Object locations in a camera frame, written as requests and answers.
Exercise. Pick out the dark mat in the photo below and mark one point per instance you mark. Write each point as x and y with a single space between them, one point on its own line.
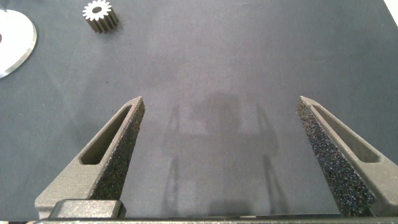
217 62

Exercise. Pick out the round white plate with pins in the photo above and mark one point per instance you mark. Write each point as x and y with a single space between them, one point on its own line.
15 40

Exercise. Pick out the small steel spur gear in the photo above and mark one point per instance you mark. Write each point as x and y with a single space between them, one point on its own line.
105 12

